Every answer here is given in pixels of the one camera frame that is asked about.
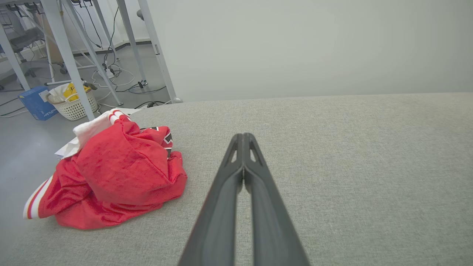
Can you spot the white plastic laundry basket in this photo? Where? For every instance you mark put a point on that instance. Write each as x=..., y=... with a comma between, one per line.
x=75, y=109

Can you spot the grey fabric sofa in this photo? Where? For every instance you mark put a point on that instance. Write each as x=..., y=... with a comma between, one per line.
x=351, y=166

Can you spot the yellow item in basket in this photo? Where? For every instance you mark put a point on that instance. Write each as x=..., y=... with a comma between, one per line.
x=71, y=92

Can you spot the blue cardboard box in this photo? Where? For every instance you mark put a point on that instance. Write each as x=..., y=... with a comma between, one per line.
x=35, y=103

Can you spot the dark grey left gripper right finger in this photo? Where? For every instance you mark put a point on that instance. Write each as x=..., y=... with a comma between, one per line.
x=271, y=221

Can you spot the white cloth in basket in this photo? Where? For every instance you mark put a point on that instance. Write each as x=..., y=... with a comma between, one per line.
x=57, y=94

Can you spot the white metal table leg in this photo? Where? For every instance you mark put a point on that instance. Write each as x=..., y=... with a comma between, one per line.
x=13, y=59
x=64, y=48
x=90, y=48
x=131, y=37
x=157, y=44

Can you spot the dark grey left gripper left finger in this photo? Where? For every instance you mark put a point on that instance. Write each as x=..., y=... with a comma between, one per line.
x=218, y=214

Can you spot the red basketball jersey white sleeves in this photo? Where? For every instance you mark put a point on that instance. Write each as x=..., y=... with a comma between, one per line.
x=122, y=173

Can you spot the dark grey office chair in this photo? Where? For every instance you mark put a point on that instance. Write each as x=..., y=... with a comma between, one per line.
x=26, y=38

